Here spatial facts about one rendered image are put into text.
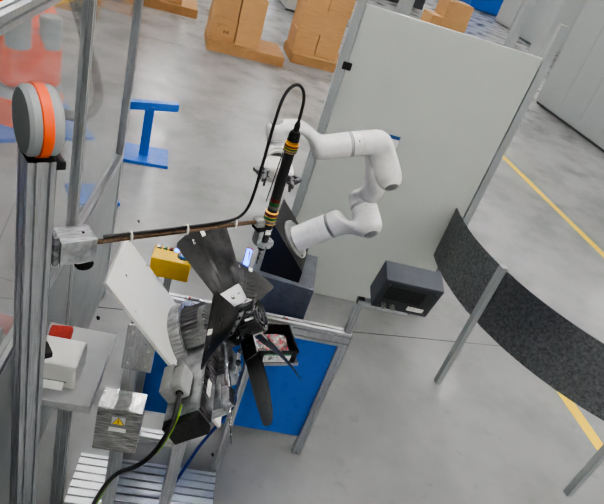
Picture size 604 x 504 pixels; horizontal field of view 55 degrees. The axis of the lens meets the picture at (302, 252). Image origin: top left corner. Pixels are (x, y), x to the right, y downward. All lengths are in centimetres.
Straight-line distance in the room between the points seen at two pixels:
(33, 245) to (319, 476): 211
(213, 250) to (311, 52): 829
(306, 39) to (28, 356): 871
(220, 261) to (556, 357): 215
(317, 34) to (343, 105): 643
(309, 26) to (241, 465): 793
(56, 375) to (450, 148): 272
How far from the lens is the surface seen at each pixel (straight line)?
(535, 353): 355
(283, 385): 285
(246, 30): 939
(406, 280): 243
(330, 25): 1003
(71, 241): 153
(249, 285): 215
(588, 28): 1311
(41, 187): 142
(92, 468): 289
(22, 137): 138
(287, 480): 311
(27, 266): 153
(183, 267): 238
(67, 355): 208
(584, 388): 353
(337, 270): 418
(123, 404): 212
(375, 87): 360
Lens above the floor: 245
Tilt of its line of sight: 31 degrees down
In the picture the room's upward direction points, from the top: 19 degrees clockwise
